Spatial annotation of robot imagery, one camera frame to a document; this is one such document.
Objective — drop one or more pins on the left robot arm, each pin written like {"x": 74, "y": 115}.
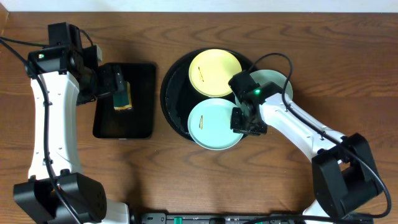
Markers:
{"x": 64, "y": 75}

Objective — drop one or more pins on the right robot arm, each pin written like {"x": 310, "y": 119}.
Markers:
{"x": 343, "y": 169}

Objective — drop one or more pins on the yellow plate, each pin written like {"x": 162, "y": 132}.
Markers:
{"x": 211, "y": 70}

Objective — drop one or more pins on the green yellow sponge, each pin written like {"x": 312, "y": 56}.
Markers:
{"x": 122, "y": 100}

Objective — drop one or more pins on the black rectangular tray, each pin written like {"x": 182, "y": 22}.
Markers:
{"x": 134, "y": 123}

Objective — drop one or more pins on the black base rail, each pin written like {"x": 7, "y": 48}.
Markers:
{"x": 163, "y": 218}

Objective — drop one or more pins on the black round tray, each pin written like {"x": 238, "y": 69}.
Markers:
{"x": 177, "y": 95}

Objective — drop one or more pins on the mint plate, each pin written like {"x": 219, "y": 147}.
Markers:
{"x": 209, "y": 124}
{"x": 264, "y": 76}

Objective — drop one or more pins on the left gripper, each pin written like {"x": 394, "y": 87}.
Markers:
{"x": 116, "y": 83}

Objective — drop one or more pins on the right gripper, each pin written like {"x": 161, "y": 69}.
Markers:
{"x": 236, "y": 127}

